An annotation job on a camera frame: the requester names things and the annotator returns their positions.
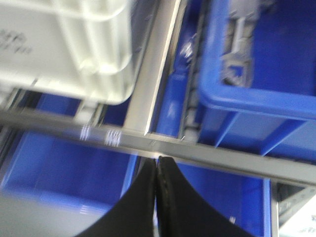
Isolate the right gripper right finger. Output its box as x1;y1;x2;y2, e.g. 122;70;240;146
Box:
157;157;249;237

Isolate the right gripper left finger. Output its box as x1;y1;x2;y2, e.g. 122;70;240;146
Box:
81;158;157;237

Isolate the white plastic Totelife tote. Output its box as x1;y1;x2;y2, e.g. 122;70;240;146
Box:
0;0;136;105

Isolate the right shelf lower middle bin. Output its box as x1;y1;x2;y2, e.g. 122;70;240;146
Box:
1;132;137;214

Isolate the right shelf right roller track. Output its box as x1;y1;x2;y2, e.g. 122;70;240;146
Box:
178;0;209;143

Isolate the right shelf blue bin right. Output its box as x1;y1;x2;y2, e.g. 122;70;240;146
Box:
197;0;316;162

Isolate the grey metal part in bin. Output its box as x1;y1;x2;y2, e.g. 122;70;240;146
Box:
221;0;276;88

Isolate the right shelf front metal rail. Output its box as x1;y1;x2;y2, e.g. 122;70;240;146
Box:
0;109;316;186

